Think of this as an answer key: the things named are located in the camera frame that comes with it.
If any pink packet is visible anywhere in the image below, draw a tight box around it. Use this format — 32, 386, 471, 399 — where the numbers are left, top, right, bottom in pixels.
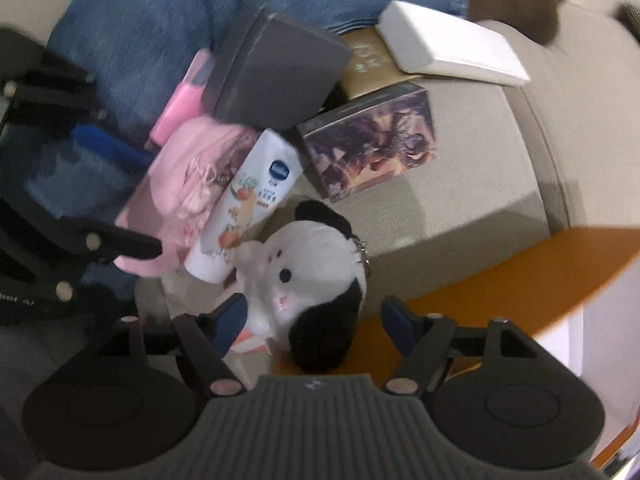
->
149, 49, 216, 146

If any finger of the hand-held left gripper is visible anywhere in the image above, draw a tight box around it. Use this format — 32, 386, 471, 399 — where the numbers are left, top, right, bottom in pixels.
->
0, 195, 163, 306
0, 27, 153, 167

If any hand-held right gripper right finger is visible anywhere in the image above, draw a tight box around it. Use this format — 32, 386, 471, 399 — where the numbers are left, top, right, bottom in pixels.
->
380, 296, 538, 396

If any pink cloth pouch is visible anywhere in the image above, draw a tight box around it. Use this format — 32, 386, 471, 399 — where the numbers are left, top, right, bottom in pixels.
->
114, 116, 261, 278

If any black and white panda plush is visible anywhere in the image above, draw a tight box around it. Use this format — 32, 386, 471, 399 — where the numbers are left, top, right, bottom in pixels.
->
234, 199, 371, 373

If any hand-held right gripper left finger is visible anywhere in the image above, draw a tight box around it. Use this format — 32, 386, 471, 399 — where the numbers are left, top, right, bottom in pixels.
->
95, 292, 249, 398

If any white lotion tube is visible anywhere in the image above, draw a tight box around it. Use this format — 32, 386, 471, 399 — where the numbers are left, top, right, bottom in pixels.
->
184, 127, 305, 285

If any person's leg in blue jeans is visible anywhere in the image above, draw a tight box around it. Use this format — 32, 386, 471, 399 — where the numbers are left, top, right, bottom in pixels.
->
47, 0, 471, 143

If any grey box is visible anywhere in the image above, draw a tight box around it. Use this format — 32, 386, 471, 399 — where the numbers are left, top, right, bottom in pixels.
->
202, 2, 353, 133

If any picture-printed box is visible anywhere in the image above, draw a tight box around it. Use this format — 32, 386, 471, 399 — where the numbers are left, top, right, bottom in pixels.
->
297, 82, 440, 203

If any brown cardboard box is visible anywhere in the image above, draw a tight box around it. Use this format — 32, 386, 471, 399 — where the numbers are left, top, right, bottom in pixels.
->
340, 27, 423, 101

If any orange storage box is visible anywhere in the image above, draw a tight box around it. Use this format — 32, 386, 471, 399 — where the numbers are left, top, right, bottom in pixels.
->
272, 227, 640, 466

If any white box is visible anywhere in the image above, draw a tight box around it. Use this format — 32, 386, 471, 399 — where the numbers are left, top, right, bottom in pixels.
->
377, 0, 532, 87

